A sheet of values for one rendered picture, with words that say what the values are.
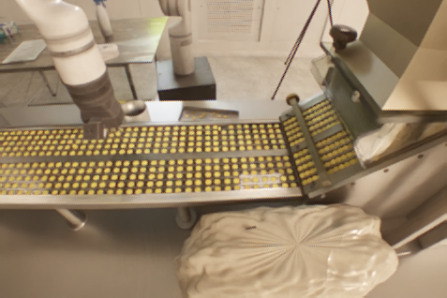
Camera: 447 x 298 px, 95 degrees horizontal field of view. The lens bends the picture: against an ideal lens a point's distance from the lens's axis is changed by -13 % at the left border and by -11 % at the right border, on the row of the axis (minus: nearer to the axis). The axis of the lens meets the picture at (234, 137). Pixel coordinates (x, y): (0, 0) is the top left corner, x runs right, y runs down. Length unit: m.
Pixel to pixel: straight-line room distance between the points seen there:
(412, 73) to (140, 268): 0.61
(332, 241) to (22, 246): 0.67
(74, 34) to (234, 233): 0.38
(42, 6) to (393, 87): 0.51
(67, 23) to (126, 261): 0.47
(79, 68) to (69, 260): 0.42
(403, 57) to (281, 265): 0.35
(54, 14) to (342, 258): 0.55
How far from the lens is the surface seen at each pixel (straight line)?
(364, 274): 0.45
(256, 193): 0.45
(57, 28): 0.40
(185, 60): 0.98
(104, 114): 0.49
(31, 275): 0.69
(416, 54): 0.38
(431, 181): 0.60
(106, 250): 0.62
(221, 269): 0.38
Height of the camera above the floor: 1.34
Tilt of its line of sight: 47 degrees down
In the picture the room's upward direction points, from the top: 4 degrees clockwise
